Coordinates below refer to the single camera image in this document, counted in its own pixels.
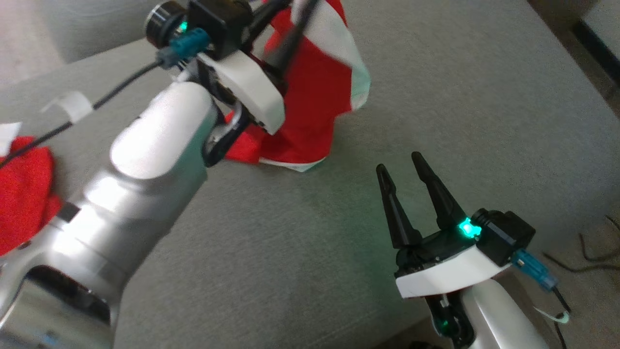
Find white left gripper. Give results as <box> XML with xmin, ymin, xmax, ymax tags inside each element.
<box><xmin>196</xmin><ymin>0</ymin><xmax>320</xmax><ymax>135</ymax></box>

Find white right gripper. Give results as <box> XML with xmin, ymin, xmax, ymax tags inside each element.
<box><xmin>376</xmin><ymin>152</ymin><xmax>512</xmax><ymax>299</ymax></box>

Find red shorts with white stripe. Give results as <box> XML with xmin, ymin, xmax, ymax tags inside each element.
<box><xmin>224</xmin><ymin>0</ymin><xmax>372</xmax><ymax>173</ymax></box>

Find red and white jersey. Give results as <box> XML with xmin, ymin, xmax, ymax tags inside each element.
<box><xmin>0</xmin><ymin>122</ymin><xmax>63</xmax><ymax>256</ymax></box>

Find grey sofa seat cushion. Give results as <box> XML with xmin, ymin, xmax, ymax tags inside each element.
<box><xmin>0</xmin><ymin>0</ymin><xmax>620</xmax><ymax>349</ymax></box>

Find black left cable teal plug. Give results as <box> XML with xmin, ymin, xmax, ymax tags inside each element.
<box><xmin>0</xmin><ymin>28</ymin><xmax>211</xmax><ymax>168</ymax></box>

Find black cable teal plug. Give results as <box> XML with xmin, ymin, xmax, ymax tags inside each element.
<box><xmin>511</xmin><ymin>248</ymin><xmax>573</xmax><ymax>349</ymax></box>
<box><xmin>0</xmin><ymin>28</ymin><xmax>211</xmax><ymax>168</ymax></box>

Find black right cable teal plug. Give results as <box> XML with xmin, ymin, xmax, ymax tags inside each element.
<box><xmin>511</xmin><ymin>248</ymin><xmax>573</xmax><ymax>349</ymax></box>

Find black floor cable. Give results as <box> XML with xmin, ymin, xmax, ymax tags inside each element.
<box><xmin>542</xmin><ymin>251</ymin><xmax>620</xmax><ymax>273</ymax></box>
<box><xmin>579</xmin><ymin>216</ymin><xmax>620</xmax><ymax>262</ymax></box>

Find white right cable tag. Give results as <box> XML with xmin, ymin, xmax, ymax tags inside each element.
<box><xmin>534</xmin><ymin>305</ymin><xmax>571</xmax><ymax>325</ymax></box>

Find white cable tag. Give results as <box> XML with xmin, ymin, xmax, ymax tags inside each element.
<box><xmin>41</xmin><ymin>91</ymin><xmax>93</xmax><ymax>123</ymax></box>
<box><xmin>534</xmin><ymin>305</ymin><xmax>571</xmax><ymax>325</ymax></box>

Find white left cable tag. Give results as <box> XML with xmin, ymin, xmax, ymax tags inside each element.
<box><xmin>41</xmin><ymin>91</ymin><xmax>93</xmax><ymax>123</ymax></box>

